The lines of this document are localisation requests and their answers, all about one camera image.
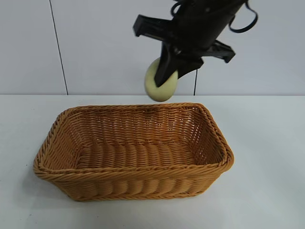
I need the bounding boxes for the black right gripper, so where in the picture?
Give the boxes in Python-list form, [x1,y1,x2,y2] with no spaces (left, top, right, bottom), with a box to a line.
[132,0,250,88]

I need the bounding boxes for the pale yellow egg yolk pastry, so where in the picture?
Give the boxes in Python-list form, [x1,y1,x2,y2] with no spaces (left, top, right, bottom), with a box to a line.
[144,59,179,103]

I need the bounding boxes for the tan woven wicker basket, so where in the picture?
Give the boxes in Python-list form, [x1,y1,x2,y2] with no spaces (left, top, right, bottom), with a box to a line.
[32,102,235,202]

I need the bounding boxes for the black right arm cable loop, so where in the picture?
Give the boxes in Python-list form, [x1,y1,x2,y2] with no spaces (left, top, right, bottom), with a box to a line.
[229,0,259,33]

